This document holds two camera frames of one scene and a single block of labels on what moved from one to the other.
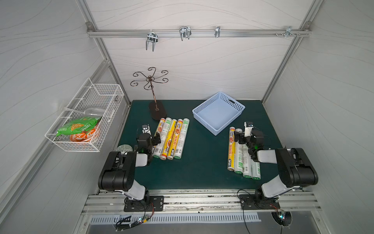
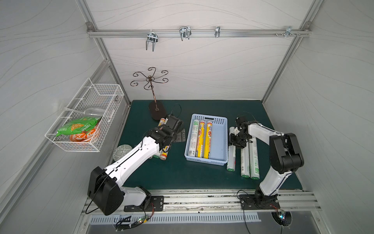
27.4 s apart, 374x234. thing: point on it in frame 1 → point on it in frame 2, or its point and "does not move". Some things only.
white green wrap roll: [247, 162] does not move
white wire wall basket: [84, 124] does not move
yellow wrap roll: [231, 163] → [199, 149]
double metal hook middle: [185, 31] does not move
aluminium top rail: [198, 32] does not move
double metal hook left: [153, 37] does not move
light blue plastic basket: [217, 112] → [207, 141]
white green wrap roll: [255, 170] does not move
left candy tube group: [160, 126] does not move
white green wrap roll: [238, 155] → [232, 153]
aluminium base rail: [202, 202] does not move
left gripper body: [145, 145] → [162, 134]
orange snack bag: [85, 136] does not move
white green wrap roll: [183, 131] → [194, 138]
